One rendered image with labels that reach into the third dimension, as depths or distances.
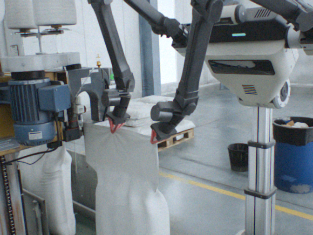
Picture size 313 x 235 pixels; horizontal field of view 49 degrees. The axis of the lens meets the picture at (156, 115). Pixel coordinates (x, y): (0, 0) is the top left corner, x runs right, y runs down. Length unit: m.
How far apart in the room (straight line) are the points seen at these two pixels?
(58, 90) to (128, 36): 6.15
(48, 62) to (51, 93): 0.12
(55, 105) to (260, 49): 0.82
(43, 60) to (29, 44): 4.11
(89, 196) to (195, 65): 1.54
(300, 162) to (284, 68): 2.06
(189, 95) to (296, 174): 2.43
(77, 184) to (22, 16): 1.30
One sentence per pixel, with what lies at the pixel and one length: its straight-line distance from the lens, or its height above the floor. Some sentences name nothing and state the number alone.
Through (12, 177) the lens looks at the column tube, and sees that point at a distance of 1.64.
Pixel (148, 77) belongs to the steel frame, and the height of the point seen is 0.70.
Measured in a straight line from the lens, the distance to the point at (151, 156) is 1.39.
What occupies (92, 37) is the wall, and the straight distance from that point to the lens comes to 6.80.
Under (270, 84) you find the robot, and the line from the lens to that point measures 1.54.
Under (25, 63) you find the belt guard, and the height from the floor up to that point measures 1.39.
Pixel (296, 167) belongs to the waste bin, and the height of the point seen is 0.26.
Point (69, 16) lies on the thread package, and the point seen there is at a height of 1.56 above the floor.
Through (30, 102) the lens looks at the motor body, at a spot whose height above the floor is 1.25.
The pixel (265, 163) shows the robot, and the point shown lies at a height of 0.85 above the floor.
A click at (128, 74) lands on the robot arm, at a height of 1.32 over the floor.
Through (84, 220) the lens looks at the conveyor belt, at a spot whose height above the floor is 0.38.
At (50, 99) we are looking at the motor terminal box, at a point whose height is 1.26.
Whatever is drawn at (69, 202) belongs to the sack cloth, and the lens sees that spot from 2.11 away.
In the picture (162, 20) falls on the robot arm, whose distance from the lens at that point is 1.53.
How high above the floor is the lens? 1.44
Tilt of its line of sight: 12 degrees down
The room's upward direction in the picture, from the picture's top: 3 degrees counter-clockwise
